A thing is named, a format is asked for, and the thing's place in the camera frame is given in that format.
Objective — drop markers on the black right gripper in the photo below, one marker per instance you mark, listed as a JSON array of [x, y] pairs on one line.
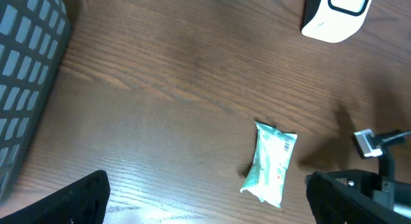
[[381, 187]]

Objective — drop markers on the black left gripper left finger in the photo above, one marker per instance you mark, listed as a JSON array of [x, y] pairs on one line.
[[84, 201]]

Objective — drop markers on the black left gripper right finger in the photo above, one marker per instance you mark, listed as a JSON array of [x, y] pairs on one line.
[[333, 202]]

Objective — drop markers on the mint green wipes packet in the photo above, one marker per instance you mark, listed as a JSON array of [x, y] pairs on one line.
[[271, 160]]

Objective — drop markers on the dark grey plastic basket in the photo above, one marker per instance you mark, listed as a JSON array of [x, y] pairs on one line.
[[34, 35]]

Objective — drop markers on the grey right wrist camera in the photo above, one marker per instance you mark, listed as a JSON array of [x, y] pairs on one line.
[[365, 143]]

